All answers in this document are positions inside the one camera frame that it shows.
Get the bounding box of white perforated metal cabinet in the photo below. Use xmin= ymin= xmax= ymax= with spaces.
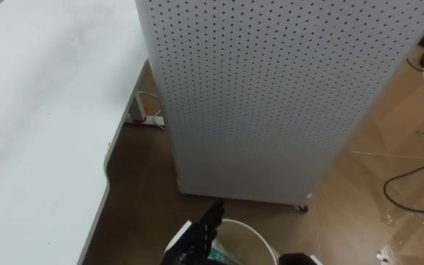
xmin=134 ymin=0 xmax=424 ymax=213

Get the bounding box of long black floor cable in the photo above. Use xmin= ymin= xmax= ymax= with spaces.
xmin=382 ymin=157 xmax=424 ymax=214

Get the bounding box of white desk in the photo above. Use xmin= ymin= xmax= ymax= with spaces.
xmin=0 ymin=0 xmax=150 ymax=265

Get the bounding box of blue white tissue pack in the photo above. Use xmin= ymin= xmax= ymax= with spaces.
xmin=208 ymin=239 xmax=241 ymax=265

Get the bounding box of white round waste bin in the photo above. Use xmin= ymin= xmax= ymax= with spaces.
xmin=207 ymin=218 xmax=281 ymax=265

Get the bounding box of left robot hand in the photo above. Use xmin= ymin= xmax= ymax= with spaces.
xmin=160 ymin=200 xmax=226 ymax=265

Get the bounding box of white power strip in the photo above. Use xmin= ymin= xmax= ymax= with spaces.
xmin=124 ymin=114 xmax=166 ymax=130

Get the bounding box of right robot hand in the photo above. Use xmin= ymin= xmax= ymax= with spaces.
xmin=277 ymin=252 xmax=324 ymax=265

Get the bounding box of white power cable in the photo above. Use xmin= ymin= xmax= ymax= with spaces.
xmin=138 ymin=91 xmax=166 ymax=129

